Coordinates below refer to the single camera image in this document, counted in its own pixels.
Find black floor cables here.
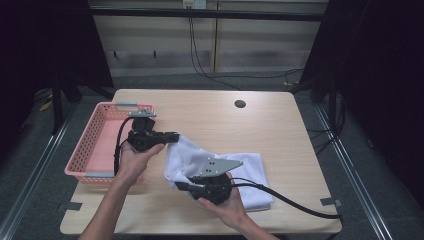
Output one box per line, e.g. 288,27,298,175
305,96,347,156

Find small yellow item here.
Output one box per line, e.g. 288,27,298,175
38,99,54,113

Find person's left hand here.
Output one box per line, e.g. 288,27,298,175
114,142,166,186

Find metal floor rail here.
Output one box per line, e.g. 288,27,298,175
0,99,80,240
313,103,395,240

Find dark curtain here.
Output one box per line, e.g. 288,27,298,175
298,0,424,209
0,0,115,161

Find grey tape strip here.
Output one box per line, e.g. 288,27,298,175
57,201,83,212
319,197,343,208

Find black horizontal metal bar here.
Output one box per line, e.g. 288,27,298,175
88,7,329,23

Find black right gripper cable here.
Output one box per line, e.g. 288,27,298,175
229,177,343,221

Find person's right hand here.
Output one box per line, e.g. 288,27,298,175
197,172,250,232

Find white printed towel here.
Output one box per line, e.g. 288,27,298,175
163,134,275,213

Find white wall socket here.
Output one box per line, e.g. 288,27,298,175
182,0,208,10

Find black hanging wall cable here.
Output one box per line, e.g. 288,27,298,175
188,16,305,91

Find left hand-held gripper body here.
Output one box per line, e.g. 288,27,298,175
126,109,168,153

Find pink plastic basket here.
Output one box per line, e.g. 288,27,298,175
64,101,156,185

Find black metal stand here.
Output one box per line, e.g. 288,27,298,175
49,76,83,136

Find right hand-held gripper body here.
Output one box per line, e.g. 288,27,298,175
191,157,245,206

